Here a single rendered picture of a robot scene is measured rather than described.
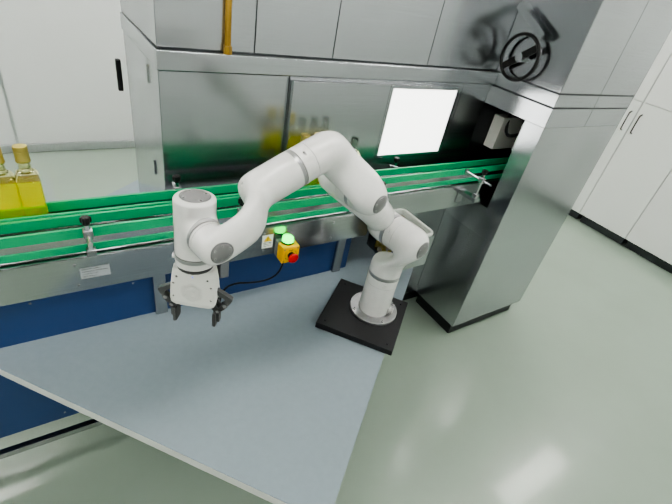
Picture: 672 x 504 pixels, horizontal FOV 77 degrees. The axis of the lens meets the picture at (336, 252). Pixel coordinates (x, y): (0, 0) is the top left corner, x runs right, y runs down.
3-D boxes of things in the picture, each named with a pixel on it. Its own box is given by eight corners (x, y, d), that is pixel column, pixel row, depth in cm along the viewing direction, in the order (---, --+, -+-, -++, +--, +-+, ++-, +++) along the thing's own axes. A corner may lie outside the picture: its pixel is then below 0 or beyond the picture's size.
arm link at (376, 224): (402, 259, 150) (370, 236, 159) (422, 232, 150) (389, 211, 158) (341, 204, 108) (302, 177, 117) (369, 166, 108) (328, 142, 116)
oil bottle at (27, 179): (52, 227, 131) (31, 141, 115) (53, 237, 128) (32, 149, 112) (30, 230, 128) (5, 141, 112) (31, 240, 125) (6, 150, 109)
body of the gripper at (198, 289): (165, 265, 88) (167, 306, 93) (213, 272, 88) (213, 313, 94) (178, 246, 94) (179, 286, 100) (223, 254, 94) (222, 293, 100)
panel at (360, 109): (435, 151, 223) (456, 85, 204) (439, 153, 221) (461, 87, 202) (281, 163, 176) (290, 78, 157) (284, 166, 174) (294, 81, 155)
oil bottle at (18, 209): (30, 230, 128) (5, 141, 112) (31, 240, 125) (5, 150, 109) (7, 233, 125) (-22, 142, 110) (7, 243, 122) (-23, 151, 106)
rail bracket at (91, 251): (99, 251, 126) (92, 213, 119) (102, 266, 121) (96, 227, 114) (83, 254, 124) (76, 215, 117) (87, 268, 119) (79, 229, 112)
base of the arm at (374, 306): (402, 305, 173) (415, 270, 163) (386, 333, 158) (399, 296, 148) (360, 286, 178) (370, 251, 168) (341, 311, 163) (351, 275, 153)
